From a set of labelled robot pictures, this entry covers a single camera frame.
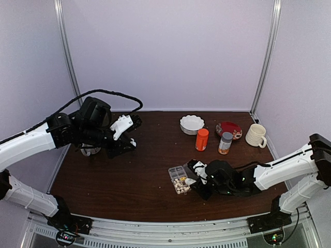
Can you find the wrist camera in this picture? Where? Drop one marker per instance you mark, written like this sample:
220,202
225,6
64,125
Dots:
199,169
125,123

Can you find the right aluminium frame post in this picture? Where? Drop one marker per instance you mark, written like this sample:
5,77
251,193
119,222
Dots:
273,32

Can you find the white fluted bowl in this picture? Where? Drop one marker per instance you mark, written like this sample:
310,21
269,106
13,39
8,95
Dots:
190,124

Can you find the cream ceramic mug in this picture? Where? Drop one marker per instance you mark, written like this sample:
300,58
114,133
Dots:
256,136

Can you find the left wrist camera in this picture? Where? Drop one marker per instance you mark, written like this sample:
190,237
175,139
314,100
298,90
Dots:
125,123

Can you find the red patterned plate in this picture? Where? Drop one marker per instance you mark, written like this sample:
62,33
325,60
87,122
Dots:
227,126

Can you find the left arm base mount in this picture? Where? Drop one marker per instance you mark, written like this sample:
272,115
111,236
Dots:
69,226

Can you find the aluminium frame post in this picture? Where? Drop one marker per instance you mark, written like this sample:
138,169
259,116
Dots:
273,32
66,48

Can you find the front aluminium rail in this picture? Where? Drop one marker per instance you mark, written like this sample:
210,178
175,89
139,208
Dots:
221,233

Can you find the clear plastic pill organizer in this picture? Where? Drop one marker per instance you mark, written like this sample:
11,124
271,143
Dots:
176,173

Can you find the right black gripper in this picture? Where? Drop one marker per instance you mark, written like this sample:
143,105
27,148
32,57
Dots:
200,189

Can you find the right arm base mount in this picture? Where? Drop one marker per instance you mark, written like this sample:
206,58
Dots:
272,223

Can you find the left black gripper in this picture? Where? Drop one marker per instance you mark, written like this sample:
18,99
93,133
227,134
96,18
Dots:
118,149

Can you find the white pills in organizer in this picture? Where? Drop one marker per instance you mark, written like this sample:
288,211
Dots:
177,184

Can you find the left aluminium frame post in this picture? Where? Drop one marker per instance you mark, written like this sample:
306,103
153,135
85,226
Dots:
66,48

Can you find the white floral mug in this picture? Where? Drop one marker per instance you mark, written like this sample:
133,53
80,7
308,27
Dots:
89,151

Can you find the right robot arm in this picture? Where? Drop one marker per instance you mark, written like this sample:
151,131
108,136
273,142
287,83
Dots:
312,162

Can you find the shorter small white bottle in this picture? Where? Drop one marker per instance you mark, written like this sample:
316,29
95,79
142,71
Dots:
189,181

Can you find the orange pill bottle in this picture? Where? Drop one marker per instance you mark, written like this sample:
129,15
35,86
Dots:
202,139

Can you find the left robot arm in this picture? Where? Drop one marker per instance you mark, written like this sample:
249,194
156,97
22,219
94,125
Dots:
89,128

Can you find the grey capped white orange bottle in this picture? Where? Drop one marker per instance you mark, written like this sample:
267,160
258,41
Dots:
225,143

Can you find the beige pills in organizer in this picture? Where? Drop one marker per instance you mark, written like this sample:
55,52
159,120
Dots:
184,190

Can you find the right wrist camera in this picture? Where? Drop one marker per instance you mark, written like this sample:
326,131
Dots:
199,169

